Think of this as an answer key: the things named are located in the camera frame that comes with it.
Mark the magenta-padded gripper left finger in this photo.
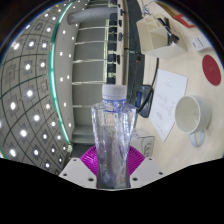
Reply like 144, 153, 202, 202
58, 145, 101, 190

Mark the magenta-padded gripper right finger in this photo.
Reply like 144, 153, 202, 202
125, 145, 165, 190

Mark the clear plastic water bottle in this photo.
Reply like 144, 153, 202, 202
90, 83, 138, 189

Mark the black desk phone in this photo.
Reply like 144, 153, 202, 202
136, 84, 155, 118

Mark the white printed paper sheet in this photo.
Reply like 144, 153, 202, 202
148, 68, 189, 143

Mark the white ceramic mug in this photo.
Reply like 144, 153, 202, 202
174, 94, 213, 148

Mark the group of round ceiling lights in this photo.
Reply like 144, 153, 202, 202
0, 3, 91, 169

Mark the beige divided organizer box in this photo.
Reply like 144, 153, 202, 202
135, 14, 188, 60

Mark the flat round red coaster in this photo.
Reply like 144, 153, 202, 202
201, 54, 222, 87

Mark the long curved conference desk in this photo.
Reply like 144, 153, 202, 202
121, 0, 144, 88

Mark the row of black office chairs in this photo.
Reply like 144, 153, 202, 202
106, 0, 123, 84

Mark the black clip in organizer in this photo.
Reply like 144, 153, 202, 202
158, 18, 181, 44

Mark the open brown cardboard box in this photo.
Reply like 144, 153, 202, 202
173, 13, 196, 29

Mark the black phone cable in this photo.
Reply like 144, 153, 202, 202
151, 58, 161, 89

